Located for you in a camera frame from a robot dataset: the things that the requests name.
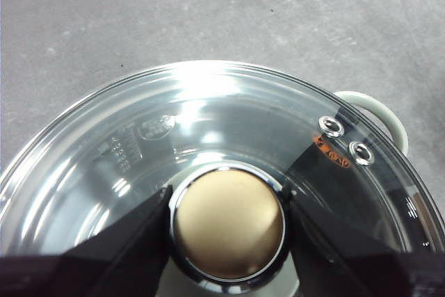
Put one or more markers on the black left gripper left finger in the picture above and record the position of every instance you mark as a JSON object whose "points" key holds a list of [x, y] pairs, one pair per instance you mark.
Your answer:
{"points": [[104, 262]]}

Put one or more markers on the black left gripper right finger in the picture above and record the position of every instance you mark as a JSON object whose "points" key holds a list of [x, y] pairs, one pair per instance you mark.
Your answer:
{"points": [[347, 265]]}

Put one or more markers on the glass lid with green knob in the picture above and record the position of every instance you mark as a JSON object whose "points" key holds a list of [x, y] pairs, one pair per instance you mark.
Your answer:
{"points": [[229, 227]]}

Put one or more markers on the pale green electric pot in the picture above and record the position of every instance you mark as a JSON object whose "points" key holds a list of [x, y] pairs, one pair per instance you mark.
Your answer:
{"points": [[394, 121]]}

